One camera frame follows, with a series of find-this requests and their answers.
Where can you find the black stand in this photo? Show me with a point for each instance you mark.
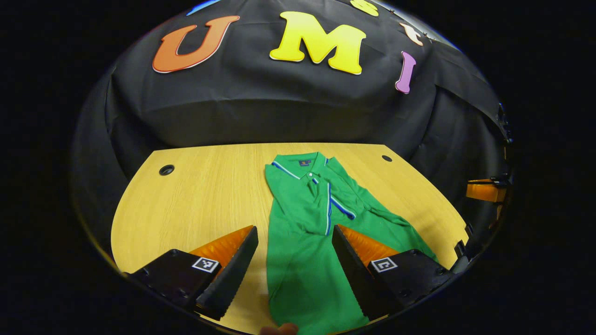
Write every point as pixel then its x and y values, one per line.
pixel 503 125

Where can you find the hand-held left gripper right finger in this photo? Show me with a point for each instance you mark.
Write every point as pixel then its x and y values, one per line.
pixel 356 279

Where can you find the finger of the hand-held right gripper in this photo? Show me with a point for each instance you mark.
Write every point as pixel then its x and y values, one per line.
pixel 484 191

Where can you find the black backdrop cloth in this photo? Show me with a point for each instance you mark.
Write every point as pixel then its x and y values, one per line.
pixel 260 107

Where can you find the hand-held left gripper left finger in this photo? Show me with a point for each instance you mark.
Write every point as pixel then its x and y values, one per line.
pixel 233 279

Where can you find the green polo shirt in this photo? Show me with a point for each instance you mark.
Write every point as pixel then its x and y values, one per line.
pixel 298 260

